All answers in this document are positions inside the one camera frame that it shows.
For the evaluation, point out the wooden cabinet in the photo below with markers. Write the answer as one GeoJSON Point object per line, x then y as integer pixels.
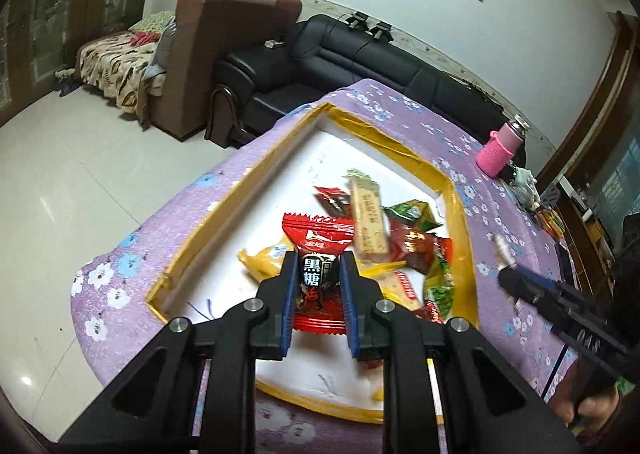
{"type": "Point", "coordinates": [585, 219]}

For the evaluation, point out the black device on sofa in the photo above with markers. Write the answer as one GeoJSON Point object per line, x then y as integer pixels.
{"type": "Point", "coordinates": [382, 29]}
{"type": "Point", "coordinates": [357, 21]}

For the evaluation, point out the brown armchair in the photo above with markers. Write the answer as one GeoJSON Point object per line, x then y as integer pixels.
{"type": "Point", "coordinates": [220, 33]}

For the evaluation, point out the yellow white red-print packet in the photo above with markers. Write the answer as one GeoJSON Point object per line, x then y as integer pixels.
{"type": "Point", "coordinates": [400, 290]}

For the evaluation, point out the green pea snack packet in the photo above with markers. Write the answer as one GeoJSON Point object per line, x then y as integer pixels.
{"type": "Point", "coordinates": [440, 291]}

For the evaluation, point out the beige biscuit bar packet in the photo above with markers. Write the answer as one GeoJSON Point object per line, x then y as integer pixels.
{"type": "Point", "coordinates": [369, 219]}

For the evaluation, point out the white power adapter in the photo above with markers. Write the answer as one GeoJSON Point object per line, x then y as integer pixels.
{"type": "Point", "coordinates": [272, 43]}

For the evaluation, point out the patterned blanket sofa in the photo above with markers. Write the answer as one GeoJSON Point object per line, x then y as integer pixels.
{"type": "Point", "coordinates": [110, 63]}

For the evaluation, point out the pile of plastic bags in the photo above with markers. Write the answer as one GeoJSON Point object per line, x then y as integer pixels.
{"type": "Point", "coordinates": [522, 184]}

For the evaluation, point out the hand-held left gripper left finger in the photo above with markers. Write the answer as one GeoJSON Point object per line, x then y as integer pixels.
{"type": "Point", "coordinates": [286, 309]}

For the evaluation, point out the yellow taped white box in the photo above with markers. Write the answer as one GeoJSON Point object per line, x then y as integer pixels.
{"type": "Point", "coordinates": [280, 173]}

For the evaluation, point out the red black candy packet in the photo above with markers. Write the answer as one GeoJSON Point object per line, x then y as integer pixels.
{"type": "Point", "coordinates": [320, 244]}

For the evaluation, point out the red white snack packet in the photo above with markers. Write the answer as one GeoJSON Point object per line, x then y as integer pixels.
{"type": "Point", "coordinates": [431, 313]}

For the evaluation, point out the dark green snack packet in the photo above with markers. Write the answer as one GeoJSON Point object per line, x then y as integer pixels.
{"type": "Point", "coordinates": [411, 211]}

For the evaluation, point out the person's right forearm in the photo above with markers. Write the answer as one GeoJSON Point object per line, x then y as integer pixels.
{"type": "Point", "coordinates": [620, 434]}

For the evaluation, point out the pink knit-sleeved bottle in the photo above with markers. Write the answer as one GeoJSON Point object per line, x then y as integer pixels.
{"type": "Point", "coordinates": [500, 148]}

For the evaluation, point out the orange snack packets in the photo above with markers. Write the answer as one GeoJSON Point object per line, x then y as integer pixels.
{"type": "Point", "coordinates": [550, 224]}

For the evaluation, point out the red cloth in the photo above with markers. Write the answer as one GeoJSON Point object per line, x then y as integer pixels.
{"type": "Point", "coordinates": [145, 37]}

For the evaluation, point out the silver candy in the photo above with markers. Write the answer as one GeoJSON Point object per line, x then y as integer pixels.
{"type": "Point", "coordinates": [502, 249]}

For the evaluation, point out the black leather sofa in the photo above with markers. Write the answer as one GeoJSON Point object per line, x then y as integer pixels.
{"type": "Point", "coordinates": [350, 63]}

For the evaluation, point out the wooden door frame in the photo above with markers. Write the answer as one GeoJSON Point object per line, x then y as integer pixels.
{"type": "Point", "coordinates": [600, 98]}

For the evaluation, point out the purple floral tablecloth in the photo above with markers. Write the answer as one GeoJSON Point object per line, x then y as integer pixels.
{"type": "Point", "coordinates": [125, 259]}

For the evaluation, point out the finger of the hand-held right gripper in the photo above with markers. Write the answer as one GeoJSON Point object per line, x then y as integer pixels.
{"type": "Point", "coordinates": [515, 281]}
{"type": "Point", "coordinates": [537, 281]}

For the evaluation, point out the person's right hand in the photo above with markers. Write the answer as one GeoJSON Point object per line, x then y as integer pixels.
{"type": "Point", "coordinates": [597, 409]}

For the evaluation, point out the green pillow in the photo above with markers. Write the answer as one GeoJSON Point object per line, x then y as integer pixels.
{"type": "Point", "coordinates": [152, 21]}

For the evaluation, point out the dark shoes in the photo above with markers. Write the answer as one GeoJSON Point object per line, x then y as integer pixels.
{"type": "Point", "coordinates": [66, 81]}

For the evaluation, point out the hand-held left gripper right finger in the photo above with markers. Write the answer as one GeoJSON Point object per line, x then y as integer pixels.
{"type": "Point", "coordinates": [349, 309]}

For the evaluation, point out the small red candy packet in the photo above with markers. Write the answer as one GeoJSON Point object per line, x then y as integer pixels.
{"type": "Point", "coordinates": [332, 199]}

